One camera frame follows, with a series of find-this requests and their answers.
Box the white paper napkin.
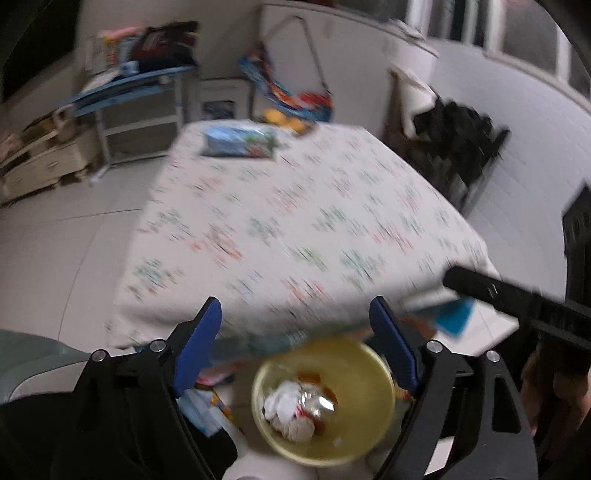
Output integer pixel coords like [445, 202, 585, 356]
[264, 381, 301, 423]

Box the window frame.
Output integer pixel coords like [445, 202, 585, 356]
[406, 0, 591, 97]

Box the row of books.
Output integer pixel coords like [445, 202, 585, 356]
[85, 32, 139, 75]

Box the black folding chair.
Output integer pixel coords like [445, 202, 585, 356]
[406, 97, 511, 217]

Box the floral tablecloth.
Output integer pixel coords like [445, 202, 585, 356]
[106, 121, 502, 349]

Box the person's right hand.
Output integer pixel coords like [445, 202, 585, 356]
[521, 348, 591, 444]

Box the dark woven fruit basket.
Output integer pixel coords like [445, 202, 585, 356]
[263, 111, 319, 137]

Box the black television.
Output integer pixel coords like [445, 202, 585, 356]
[0, 0, 81, 102]

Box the blue desk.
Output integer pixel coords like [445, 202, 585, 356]
[74, 65, 199, 167]

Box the yellow plastic bin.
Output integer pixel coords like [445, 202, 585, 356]
[252, 337, 398, 468]

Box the pink kettlebell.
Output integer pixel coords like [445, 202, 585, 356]
[53, 108, 79, 139]

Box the white cupboard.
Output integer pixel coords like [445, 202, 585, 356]
[259, 2, 439, 139]

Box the grey-green chair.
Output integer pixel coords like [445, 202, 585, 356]
[0, 329, 93, 404]

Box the white storage box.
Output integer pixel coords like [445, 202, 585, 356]
[198, 78, 252, 124]

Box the cream cabinet with drawers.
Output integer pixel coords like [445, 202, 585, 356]
[0, 127, 100, 206]

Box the dark backpack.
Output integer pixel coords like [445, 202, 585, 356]
[127, 25, 199, 75]

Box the white cushion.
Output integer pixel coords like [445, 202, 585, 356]
[390, 65, 439, 134]

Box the colourful printed bag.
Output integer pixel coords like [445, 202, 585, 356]
[178, 362, 236, 439]

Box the white tissue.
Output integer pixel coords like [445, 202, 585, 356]
[284, 413, 317, 441]

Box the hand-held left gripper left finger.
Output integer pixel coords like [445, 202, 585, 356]
[51, 296, 238, 480]

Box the colourful hanging bag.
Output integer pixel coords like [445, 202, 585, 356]
[238, 16, 333, 123]

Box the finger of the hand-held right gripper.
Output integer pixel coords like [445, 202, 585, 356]
[443, 267, 591, 335]

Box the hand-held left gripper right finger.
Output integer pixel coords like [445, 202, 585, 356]
[369, 296, 539, 480]

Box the blue milk carton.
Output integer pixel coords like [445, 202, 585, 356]
[203, 124, 278, 160]

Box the clear plastic bottle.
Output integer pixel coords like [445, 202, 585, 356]
[298, 388, 337, 423]

